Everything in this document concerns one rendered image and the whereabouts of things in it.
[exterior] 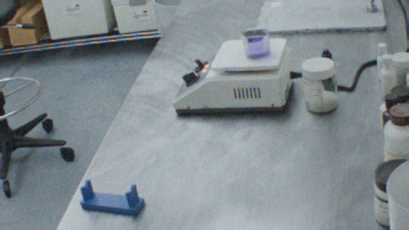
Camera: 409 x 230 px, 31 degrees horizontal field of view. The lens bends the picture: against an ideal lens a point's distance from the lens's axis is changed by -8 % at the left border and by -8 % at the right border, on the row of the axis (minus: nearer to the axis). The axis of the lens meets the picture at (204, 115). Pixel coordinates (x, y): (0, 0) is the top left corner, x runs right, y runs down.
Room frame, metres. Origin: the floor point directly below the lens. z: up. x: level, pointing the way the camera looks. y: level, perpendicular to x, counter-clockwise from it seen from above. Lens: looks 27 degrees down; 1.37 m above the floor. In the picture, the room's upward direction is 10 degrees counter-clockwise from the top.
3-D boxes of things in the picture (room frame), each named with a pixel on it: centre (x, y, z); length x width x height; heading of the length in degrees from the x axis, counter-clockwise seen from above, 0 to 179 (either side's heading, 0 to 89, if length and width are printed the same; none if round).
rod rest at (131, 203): (0.98, 0.16, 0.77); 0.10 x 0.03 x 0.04; 64
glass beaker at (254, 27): (1.24, -0.11, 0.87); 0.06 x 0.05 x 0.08; 151
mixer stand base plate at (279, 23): (1.61, -0.31, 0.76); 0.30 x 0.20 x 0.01; 75
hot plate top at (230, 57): (1.26, -0.10, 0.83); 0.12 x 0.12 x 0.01; 71
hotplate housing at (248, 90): (1.27, -0.07, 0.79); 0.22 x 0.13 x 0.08; 71
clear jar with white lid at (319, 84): (1.18, -0.20, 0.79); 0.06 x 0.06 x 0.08
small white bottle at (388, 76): (1.17, -0.33, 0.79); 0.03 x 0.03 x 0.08
